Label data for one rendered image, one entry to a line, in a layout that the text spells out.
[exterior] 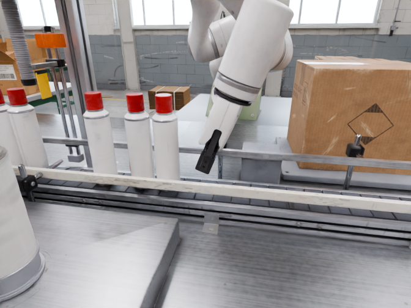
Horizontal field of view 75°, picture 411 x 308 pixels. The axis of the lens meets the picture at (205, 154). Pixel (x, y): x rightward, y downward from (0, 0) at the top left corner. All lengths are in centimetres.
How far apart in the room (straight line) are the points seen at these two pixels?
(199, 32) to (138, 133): 51
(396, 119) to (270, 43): 45
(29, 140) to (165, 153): 33
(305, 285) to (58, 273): 37
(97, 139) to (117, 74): 635
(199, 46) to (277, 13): 56
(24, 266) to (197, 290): 24
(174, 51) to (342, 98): 568
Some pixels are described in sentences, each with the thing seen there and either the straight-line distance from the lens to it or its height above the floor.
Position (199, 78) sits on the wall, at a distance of 618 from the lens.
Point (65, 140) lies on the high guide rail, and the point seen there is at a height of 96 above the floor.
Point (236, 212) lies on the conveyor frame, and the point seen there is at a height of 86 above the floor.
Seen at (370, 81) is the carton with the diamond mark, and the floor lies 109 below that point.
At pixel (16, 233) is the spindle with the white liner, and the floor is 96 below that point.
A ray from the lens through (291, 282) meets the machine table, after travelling 49.
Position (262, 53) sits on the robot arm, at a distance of 47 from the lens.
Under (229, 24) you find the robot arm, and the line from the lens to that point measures 103.
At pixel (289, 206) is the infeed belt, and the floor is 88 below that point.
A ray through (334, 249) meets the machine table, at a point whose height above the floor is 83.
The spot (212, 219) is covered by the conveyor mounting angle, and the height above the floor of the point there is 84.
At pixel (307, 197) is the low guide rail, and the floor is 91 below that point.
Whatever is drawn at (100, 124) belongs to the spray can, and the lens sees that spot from 59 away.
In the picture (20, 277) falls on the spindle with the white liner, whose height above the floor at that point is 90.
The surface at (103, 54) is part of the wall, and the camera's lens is 706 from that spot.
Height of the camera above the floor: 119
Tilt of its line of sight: 24 degrees down
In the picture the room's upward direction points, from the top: straight up
